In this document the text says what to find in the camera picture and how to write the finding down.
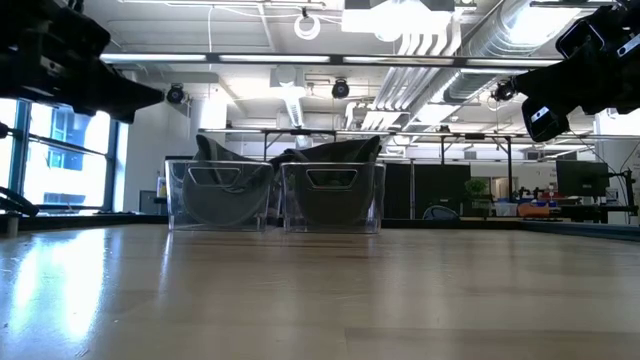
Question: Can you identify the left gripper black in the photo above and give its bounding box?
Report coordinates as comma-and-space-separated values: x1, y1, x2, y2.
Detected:
0, 0, 166, 125

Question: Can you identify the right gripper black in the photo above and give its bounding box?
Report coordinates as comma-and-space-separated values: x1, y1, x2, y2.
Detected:
513, 0, 640, 144

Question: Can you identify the blue-grey baseball cap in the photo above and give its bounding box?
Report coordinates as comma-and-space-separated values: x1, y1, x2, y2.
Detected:
181, 149, 275, 227

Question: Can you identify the charcoal baseball cap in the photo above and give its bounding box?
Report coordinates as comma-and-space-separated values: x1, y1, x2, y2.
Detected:
292, 164, 377, 227

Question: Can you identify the large black-framed window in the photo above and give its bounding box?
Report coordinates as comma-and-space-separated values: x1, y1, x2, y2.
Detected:
0, 97, 124, 216

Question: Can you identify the black overhead truss rack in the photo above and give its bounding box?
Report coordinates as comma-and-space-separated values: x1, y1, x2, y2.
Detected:
198, 127, 640, 167

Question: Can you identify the black desk monitor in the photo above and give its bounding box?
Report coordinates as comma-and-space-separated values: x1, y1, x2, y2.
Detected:
555, 159, 611, 199

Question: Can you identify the orange desk item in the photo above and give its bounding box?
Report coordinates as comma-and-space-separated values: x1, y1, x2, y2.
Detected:
517, 202, 551, 219

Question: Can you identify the green background plant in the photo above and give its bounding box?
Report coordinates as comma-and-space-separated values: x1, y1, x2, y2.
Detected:
463, 178, 492, 217

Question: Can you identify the clear plastic bin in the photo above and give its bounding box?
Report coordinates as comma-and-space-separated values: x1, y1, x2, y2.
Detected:
164, 158, 275, 233
279, 160, 387, 235

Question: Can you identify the white ceiling pipe bundle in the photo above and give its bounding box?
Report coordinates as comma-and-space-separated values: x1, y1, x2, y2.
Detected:
372, 9, 464, 114

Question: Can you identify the black partition panel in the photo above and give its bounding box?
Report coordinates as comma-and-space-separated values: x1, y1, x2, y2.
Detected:
385, 162, 472, 221

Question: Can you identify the long ceiling light bar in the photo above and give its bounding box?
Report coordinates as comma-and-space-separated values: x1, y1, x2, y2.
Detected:
99, 51, 564, 71

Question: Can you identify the grey office chair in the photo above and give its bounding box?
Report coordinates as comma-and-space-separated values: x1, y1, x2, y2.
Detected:
422, 204, 461, 222

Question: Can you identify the black ceiling camera rig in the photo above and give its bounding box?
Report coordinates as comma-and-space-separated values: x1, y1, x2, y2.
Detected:
489, 79, 519, 104

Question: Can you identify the silver spiral air duct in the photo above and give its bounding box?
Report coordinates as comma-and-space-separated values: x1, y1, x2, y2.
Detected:
399, 0, 584, 106

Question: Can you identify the black aluminium table frame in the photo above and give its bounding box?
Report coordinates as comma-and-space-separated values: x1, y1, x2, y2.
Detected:
0, 212, 640, 244

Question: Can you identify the white hanging ring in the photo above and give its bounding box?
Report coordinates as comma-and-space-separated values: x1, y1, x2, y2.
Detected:
293, 13, 322, 41

